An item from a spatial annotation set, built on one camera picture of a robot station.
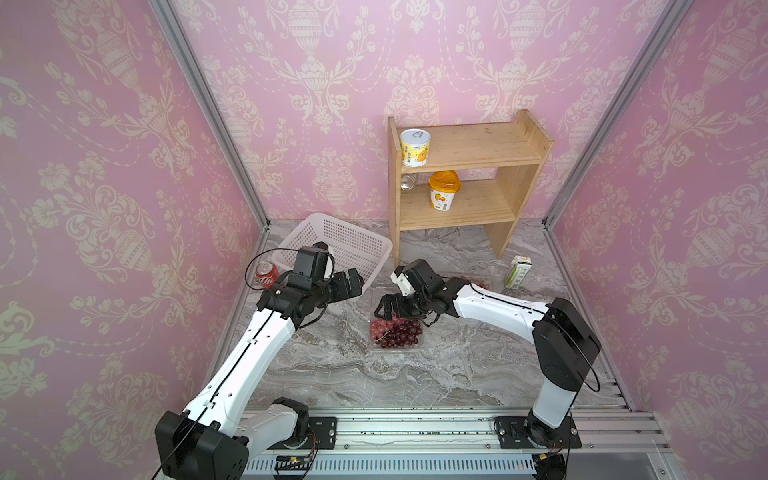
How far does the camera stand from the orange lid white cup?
897 mm

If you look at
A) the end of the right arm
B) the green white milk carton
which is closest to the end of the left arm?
the end of the right arm

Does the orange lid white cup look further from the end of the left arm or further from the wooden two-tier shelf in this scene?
the end of the left arm

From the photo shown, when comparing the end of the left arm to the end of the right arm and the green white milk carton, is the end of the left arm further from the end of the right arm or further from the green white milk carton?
the green white milk carton

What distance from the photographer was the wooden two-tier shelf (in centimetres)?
76

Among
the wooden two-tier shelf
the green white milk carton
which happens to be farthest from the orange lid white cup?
the green white milk carton

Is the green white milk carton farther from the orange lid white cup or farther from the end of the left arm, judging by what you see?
the end of the left arm

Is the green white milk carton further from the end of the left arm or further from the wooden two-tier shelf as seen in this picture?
the end of the left arm
